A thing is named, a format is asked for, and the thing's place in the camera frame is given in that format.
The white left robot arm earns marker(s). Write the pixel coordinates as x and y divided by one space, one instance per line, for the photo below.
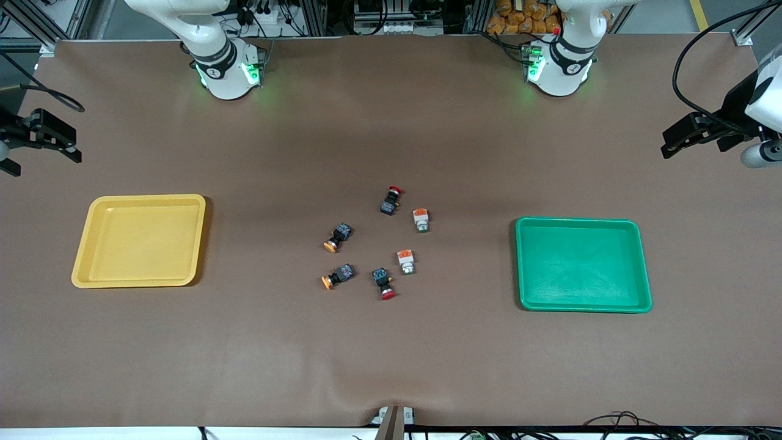
559 76

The metal table clamp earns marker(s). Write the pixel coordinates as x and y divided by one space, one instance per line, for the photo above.
391 425

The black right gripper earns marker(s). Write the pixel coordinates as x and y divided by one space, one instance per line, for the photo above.
13 131

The yellow push button switch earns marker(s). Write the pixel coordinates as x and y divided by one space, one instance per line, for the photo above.
341 233
343 273

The bag of orange items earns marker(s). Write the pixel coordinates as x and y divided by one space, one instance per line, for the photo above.
519 15

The brown table mat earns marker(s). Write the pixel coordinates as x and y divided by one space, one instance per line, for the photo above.
391 342

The long white power strip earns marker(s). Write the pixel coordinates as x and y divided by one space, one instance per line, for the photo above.
397 27

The yellow plastic tray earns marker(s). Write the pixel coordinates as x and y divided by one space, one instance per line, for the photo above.
140 244

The aluminium frame profile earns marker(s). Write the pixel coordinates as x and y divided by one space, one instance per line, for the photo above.
742 40
46 46

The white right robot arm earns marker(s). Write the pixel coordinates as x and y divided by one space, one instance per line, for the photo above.
226 73

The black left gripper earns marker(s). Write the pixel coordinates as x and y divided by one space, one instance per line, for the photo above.
731 112

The green plastic tray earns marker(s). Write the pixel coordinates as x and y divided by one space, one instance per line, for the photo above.
580 269

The green button white body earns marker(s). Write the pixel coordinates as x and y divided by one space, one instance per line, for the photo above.
420 217
405 260

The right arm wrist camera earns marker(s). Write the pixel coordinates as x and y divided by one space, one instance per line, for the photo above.
9 168

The short white power strip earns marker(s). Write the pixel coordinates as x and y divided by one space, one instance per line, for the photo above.
269 15

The red push button switch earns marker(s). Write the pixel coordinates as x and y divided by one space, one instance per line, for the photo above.
389 206
382 278

